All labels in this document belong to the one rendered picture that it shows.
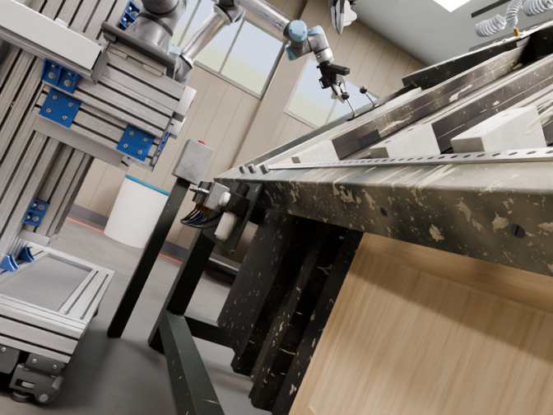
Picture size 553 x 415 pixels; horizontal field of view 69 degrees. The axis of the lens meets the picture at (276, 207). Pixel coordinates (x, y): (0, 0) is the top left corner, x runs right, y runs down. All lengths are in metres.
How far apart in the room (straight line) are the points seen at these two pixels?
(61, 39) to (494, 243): 1.09
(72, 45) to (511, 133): 1.03
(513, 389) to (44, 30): 1.26
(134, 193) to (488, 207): 4.13
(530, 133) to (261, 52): 5.00
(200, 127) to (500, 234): 4.86
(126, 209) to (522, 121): 4.09
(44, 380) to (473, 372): 1.05
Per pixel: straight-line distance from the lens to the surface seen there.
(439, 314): 0.86
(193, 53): 2.04
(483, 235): 0.58
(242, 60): 5.51
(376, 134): 1.39
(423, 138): 0.92
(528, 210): 0.51
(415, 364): 0.88
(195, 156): 1.85
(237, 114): 5.35
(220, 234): 1.26
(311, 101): 5.65
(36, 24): 1.27
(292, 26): 1.85
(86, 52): 1.23
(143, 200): 4.46
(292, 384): 1.25
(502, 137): 0.72
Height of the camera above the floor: 0.67
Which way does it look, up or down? 4 degrees up
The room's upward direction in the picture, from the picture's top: 24 degrees clockwise
